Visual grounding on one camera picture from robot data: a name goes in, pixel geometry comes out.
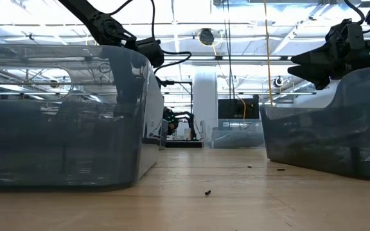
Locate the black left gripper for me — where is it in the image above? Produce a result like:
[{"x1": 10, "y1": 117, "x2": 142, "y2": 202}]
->
[{"x1": 136, "y1": 37, "x2": 166, "y2": 69}]

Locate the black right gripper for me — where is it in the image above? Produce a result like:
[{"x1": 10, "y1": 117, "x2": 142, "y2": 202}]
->
[{"x1": 286, "y1": 19, "x2": 370, "y2": 90}]

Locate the white pillar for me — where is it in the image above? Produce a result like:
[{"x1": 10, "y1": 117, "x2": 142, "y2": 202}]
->
[{"x1": 193, "y1": 69, "x2": 220, "y2": 142}]

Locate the dark translucent plastic bin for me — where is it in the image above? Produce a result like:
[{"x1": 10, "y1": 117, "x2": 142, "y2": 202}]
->
[
  {"x1": 260, "y1": 65, "x2": 370, "y2": 182},
  {"x1": 0, "y1": 43, "x2": 166, "y2": 191}
]

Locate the black monitor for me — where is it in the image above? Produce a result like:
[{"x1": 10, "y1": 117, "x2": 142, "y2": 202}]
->
[{"x1": 217, "y1": 98, "x2": 260, "y2": 120}]

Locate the clear plastic bin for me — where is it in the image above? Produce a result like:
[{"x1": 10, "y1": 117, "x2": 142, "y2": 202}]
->
[{"x1": 200, "y1": 118, "x2": 265, "y2": 150}]

